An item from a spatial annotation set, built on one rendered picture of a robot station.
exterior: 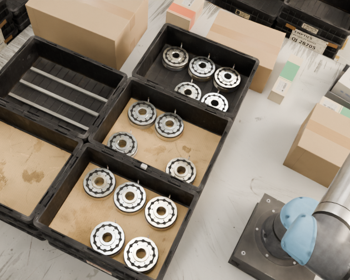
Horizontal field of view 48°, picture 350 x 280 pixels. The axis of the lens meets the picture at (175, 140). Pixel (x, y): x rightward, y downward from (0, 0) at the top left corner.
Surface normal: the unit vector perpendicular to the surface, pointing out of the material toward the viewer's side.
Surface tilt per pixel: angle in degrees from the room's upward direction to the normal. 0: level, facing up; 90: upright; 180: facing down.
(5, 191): 0
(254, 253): 2
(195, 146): 0
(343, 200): 17
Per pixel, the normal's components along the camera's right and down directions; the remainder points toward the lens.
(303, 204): -0.05, -0.56
